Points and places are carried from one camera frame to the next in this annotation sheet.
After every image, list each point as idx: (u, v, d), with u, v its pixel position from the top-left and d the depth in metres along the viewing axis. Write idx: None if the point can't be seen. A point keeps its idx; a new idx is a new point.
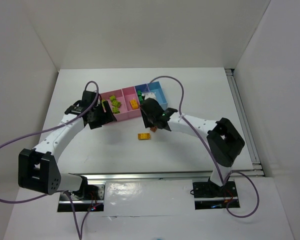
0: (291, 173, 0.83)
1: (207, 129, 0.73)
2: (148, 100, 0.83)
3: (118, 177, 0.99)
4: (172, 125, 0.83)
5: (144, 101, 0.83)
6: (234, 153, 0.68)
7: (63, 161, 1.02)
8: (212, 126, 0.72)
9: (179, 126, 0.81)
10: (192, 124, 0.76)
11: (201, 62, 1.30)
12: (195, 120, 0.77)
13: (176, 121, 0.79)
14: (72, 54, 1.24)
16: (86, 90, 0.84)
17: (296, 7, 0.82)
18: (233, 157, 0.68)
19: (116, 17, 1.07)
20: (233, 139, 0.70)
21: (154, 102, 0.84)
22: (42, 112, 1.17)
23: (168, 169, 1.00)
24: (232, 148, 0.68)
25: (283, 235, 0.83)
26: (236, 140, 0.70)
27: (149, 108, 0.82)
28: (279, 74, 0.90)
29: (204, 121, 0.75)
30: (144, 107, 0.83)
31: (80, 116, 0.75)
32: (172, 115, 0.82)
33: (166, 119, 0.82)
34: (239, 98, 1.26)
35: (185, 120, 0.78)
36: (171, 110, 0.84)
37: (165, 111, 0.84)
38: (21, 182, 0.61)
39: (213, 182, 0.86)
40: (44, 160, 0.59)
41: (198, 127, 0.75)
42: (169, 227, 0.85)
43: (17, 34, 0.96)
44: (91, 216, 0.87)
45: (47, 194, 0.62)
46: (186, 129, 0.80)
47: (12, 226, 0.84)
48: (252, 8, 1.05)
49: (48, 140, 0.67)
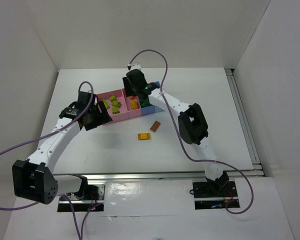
0: (291, 173, 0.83)
1: (180, 110, 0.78)
2: (136, 71, 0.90)
3: (118, 177, 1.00)
4: (151, 100, 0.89)
5: (131, 71, 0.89)
6: (196, 134, 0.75)
7: (63, 161, 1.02)
8: (185, 109, 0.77)
9: (157, 101, 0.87)
10: (168, 103, 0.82)
11: (201, 62, 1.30)
12: (172, 99, 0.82)
13: (156, 97, 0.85)
14: (72, 54, 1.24)
16: (82, 91, 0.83)
17: (296, 7, 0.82)
18: (196, 137, 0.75)
19: (116, 17, 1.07)
20: (199, 123, 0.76)
21: (141, 75, 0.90)
22: (42, 112, 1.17)
23: (168, 169, 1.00)
24: (196, 130, 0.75)
25: (284, 235, 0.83)
26: (201, 124, 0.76)
27: (135, 78, 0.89)
28: (280, 74, 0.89)
29: (179, 102, 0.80)
30: (131, 76, 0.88)
31: (75, 121, 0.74)
32: (154, 90, 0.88)
33: (147, 92, 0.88)
34: (239, 98, 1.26)
35: (164, 98, 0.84)
36: (153, 86, 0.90)
37: (148, 84, 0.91)
38: (17, 191, 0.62)
39: (209, 178, 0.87)
40: (38, 172, 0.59)
41: (173, 106, 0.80)
42: (169, 227, 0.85)
43: (17, 34, 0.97)
44: (92, 216, 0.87)
45: (44, 204, 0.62)
46: (163, 107, 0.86)
47: (13, 227, 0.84)
48: (252, 8, 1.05)
49: (42, 149, 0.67)
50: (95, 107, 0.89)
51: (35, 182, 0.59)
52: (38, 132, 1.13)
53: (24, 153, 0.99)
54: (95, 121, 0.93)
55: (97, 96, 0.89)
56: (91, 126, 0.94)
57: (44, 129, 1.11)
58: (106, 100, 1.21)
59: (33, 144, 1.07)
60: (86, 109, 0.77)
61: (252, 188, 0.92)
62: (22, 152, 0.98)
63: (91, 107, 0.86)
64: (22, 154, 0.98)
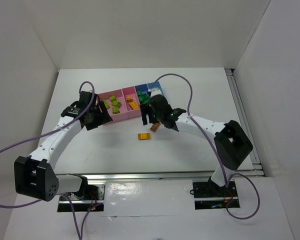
0: (291, 173, 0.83)
1: (215, 130, 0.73)
2: (159, 97, 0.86)
3: (118, 177, 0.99)
4: (179, 125, 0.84)
5: (154, 97, 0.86)
6: (240, 157, 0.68)
7: (63, 161, 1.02)
8: (220, 128, 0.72)
9: (186, 126, 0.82)
10: (201, 125, 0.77)
11: (201, 61, 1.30)
12: (203, 121, 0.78)
13: (184, 121, 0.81)
14: (72, 54, 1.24)
16: (83, 90, 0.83)
17: (296, 7, 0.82)
18: (240, 160, 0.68)
19: (116, 17, 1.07)
20: (241, 143, 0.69)
21: (164, 101, 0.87)
22: (42, 112, 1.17)
23: (168, 169, 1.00)
24: (239, 152, 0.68)
25: (283, 235, 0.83)
26: (244, 144, 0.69)
27: (159, 105, 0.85)
28: (280, 74, 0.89)
29: (212, 123, 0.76)
30: (154, 103, 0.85)
31: (76, 119, 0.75)
32: (180, 115, 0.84)
33: (174, 119, 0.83)
34: (239, 98, 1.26)
35: (193, 120, 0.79)
36: (179, 111, 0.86)
37: (174, 110, 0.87)
38: (19, 188, 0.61)
39: (215, 182, 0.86)
40: (40, 168, 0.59)
41: (206, 128, 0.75)
42: (169, 227, 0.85)
43: (17, 34, 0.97)
44: (91, 216, 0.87)
45: (45, 201, 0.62)
46: (193, 130, 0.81)
47: (12, 226, 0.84)
48: (252, 8, 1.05)
49: (44, 146, 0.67)
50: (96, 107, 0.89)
51: (37, 178, 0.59)
52: (38, 132, 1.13)
53: (25, 153, 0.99)
54: (95, 120, 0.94)
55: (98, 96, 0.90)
56: (92, 126, 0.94)
57: (44, 129, 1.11)
58: (106, 100, 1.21)
59: (33, 144, 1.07)
60: (87, 109, 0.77)
61: (257, 191, 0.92)
62: (23, 152, 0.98)
63: (92, 107, 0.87)
64: (23, 154, 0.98)
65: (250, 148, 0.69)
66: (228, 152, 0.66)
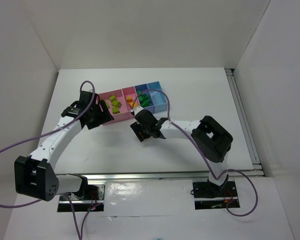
0: (291, 173, 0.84)
1: (192, 128, 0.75)
2: (143, 112, 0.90)
3: (118, 177, 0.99)
4: (164, 132, 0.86)
5: (139, 112, 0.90)
6: (222, 149, 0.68)
7: (63, 161, 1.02)
8: (197, 125, 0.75)
9: (170, 132, 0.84)
10: (180, 126, 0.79)
11: (201, 61, 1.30)
12: (182, 122, 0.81)
13: (167, 127, 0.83)
14: (72, 54, 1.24)
16: (83, 90, 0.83)
17: (296, 7, 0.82)
18: (223, 153, 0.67)
19: (116, 17, 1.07)
20: (219, 135, 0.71)
21: (148, 114, 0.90)
22: (42, 112, 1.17)
23: (168, 169, 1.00)
24: (220, 145, 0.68)
25: (284, 235, 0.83)
26: (223, 136, 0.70)
27: (144, 119, 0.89)
28: (280, 73, 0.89)
29: (189, 122, 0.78)
30: (139, 118, 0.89)
31: (77, 119, 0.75)
32: (164, 123, 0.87)
33: (158, 127, 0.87)
34: (239, 98, 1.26)
35: (174, 124, 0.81)
36: (163, 120, 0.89)
37: (158, 120, 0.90)
38: (19, 188, 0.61)
39: (212, 182, 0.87)
40: (40, 168, 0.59)
41: (185, 128, 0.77)
42: (169, 227, 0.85)
43: (17, 34, 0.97)
44: (91, 216, 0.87)
45: (45, 200, 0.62)
46: (176, 134, 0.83)
47: (12, 226, 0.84)
48: (252, 8, 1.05)
49: (44, 145, 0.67)
50: (97, 107, 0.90)
51: (37, 178, 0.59)
52: (38, 132, 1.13)
53: (25, 153, 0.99)
54: (95, 120, 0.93)
55: (97, 95, 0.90)
56: (92, 126, 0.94)
57: (44, 129, 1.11)
58: (106, 100, 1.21)
59: (33, 144, 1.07)
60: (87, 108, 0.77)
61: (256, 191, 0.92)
62: (22, 152, 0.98)
63: (93, 106, 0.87)
64: (22, 154, 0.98)
65: (230, 139, 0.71)
66: (208, 146, 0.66)
